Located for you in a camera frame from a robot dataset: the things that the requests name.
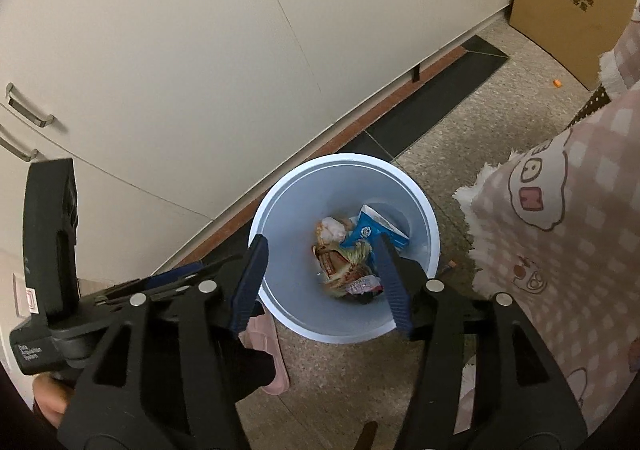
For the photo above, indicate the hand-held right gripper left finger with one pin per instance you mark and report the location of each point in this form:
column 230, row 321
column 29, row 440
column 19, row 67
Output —
column 250, row 280

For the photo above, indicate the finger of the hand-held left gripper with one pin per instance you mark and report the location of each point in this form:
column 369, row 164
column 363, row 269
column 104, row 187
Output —
column 160, row 292
column 175, row 273

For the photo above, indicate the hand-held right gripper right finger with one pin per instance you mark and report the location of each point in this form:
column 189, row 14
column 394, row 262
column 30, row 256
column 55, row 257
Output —
column 395, row 290

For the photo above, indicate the pink label snack packet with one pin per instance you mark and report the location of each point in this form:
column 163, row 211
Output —
column 362, row 286

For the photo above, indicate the orange snack packet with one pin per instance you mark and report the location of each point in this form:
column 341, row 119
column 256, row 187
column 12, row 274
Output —
column 340, row 265

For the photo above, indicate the blue snack packet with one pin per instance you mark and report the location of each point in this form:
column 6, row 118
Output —
column 370, row 230

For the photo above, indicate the white plastic trash bin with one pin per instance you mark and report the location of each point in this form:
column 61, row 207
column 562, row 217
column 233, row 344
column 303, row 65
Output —
column 310, row 190

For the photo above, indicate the person's left hand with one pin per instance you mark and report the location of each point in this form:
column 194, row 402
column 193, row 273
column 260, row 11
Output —
column 50, row 405

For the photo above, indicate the small brown scrap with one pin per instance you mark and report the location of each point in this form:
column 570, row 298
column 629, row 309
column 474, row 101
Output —
column 451, row 265

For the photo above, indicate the pink slipper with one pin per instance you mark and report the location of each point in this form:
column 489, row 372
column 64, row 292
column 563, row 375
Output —
column 279, row 370

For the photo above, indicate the person's pink checked pajamas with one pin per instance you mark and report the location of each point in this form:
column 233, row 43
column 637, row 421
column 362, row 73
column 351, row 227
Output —
column 575, row 230

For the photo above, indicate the white low cabinet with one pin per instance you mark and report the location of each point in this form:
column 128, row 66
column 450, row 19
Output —
column 200, row 54

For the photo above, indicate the small orange scrap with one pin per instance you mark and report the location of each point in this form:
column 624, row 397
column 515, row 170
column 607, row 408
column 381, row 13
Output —
column 555, row 83

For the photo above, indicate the brown cardboard box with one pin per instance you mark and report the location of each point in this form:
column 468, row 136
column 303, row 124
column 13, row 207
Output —
column 550, row 29

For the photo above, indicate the white wall switch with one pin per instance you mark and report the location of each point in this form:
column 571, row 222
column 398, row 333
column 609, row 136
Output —
column 25, row 295

